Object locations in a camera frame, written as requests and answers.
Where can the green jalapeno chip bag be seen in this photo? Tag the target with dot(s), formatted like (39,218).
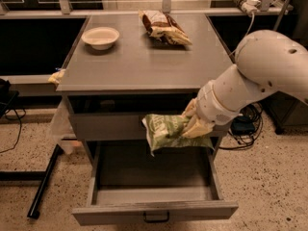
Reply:
(166,131)

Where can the yellow tag on rail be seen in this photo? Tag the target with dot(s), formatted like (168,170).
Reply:
(57,77)

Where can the open grey middle drawer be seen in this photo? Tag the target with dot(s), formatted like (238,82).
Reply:
(129,184)

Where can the closed grey upper drawer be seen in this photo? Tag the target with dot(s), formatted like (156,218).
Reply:
(108,126)

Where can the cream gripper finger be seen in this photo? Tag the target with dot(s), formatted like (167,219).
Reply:
(190,110)
(197,127)

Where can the dark blue power box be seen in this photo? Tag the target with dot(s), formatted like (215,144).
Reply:
(242,125)

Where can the clear plastic bag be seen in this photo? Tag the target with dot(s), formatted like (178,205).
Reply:
(61,131)

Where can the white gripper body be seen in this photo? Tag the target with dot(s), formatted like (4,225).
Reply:
(210,108)

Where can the brown white chip bag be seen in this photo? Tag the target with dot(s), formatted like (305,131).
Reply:
(163,27)

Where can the black floor stand bar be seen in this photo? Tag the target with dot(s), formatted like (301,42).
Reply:
(34,209)

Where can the grey drawer cabinet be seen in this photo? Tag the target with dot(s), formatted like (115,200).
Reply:
(138,64)

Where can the white power strip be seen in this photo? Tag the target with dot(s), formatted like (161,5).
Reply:
(250,7)

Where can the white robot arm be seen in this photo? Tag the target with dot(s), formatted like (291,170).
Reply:
(265,62)

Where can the white paper bowl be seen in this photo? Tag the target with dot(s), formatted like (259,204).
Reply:
(100,38)

